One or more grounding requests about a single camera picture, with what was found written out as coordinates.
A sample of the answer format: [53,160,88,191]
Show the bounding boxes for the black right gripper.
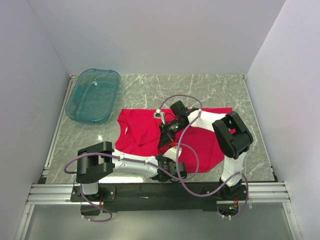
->
[158,119,187,149]

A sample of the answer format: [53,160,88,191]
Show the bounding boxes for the red t shirt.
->
[115,108,224,173]

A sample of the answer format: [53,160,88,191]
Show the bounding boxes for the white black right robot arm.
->
[154,100,253,200]

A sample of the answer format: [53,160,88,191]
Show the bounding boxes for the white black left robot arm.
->
[75,141,182,201]

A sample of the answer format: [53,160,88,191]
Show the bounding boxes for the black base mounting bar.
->
[69,181,250,216]

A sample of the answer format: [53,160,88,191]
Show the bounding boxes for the teal translucent plastic bin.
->
[65,68,121,124]

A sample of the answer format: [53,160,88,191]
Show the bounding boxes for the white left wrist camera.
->
[163,141,182,162]

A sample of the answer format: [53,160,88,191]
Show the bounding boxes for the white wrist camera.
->
[153,109,166,124]
[163,141,182,162]

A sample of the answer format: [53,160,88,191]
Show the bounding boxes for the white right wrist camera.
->
[153,109,166,124]

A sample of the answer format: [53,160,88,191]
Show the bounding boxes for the aluminium left side rail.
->
[40,74,77,179]

